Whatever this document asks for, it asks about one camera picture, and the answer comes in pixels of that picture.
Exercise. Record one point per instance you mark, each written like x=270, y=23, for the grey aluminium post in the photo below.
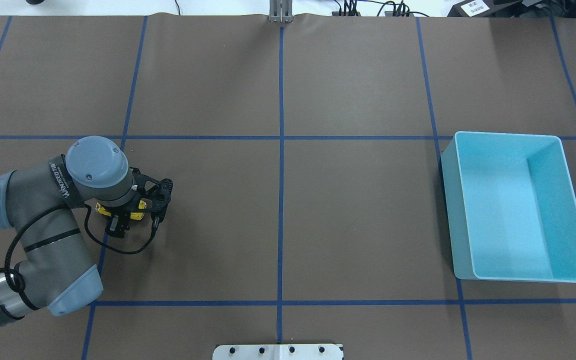
x=281, y=11

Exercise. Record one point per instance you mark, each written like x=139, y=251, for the yellow beetle toy car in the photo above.
x=96, y=208

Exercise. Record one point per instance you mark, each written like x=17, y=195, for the black labelled box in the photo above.
x=482, y=8

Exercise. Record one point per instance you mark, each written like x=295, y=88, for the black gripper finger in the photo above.
x=117, y=225

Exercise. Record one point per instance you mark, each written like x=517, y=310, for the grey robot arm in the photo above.
x=48, y=265

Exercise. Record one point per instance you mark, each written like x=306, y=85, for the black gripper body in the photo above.
x=118, y=220

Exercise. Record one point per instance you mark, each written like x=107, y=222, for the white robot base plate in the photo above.
x=316, y=351

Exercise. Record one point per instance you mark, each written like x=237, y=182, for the light blue plastic bin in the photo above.
x=511, y=207

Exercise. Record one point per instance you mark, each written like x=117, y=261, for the brown table mat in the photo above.
x=307, y=203

